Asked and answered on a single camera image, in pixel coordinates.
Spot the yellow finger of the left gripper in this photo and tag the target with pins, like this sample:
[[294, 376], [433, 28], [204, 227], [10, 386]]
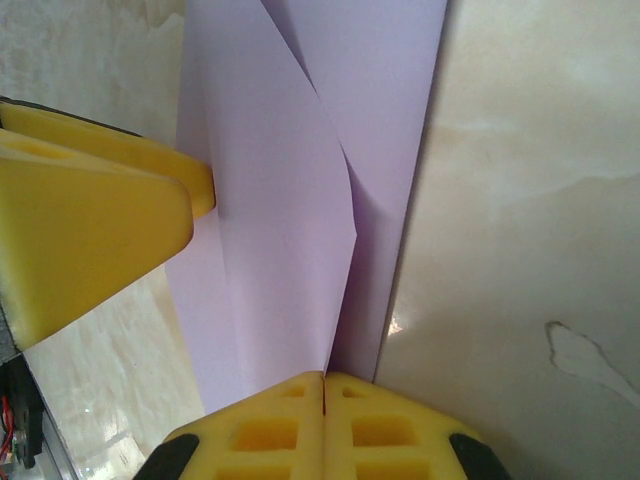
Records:
[[100, 225], [150, 155]]

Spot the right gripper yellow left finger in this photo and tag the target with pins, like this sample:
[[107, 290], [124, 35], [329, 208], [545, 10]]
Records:
[[280, 400]]

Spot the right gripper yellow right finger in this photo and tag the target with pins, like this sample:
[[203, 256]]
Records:
[[400, 405]]

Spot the purple paper sheet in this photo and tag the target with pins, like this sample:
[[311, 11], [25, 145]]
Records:
[[280, 250]]

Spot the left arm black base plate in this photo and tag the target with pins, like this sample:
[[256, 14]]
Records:
[[22, 410]]

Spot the aluminium mounting rail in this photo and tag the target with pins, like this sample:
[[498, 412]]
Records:
[[57, 440]]

